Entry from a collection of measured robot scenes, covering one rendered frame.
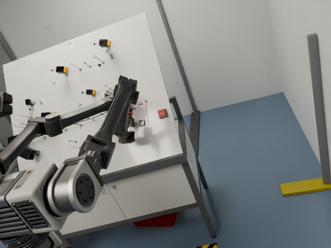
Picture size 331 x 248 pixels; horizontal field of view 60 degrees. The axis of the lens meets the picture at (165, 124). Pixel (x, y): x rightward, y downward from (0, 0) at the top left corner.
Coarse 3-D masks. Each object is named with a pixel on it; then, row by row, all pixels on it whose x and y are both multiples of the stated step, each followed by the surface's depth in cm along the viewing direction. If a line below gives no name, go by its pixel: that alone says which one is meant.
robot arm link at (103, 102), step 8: (96, 104) 159; (104, 104) 160; (56, 112) 144; (72, 112) 151; (80, 112) 151; (88, 112) 154; (96, 112) 158; (48, 120) 139; (56, 120) 146; (64, 120) 144; (72, 120) 148; (80, 120) 152
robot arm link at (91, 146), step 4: (88, 144) 97; (92, 144) 97; (96, 144) 98; (88, 148) 94; (92, 148) 94; (96, 148) 95; (100, 148) 97; (84, 152) 93; (96, 152) 93; (100, 152) 94
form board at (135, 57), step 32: (96, 32) 208; (128, 32) 202; (32, 64) 216; (64, 64) 210; (96, 64) 205; (128, 64) 199; (32, 96) 213; (64, 96) 207; (96, 96) 201; (160, 96) 191; (64, 128) 203; (96, 128) 198; (128, 128) 193; (160, 128) 188; (64, 160) 200; (128, 160) 190
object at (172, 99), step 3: (171, 96) 231; (174, 96) 229; (171, 99) 229; (174, 99) 229; (171, 102) 231; (174, 102) 230; (177, 102) 234; (174, 105) 232; (177, 105) 232; (174, 108) 233; (177, 108) 233; (177, 111) 234; (180, 111) 236; (177, 114) 236; (180, 114) 236; (177, 117) 237; (180, 117) 237
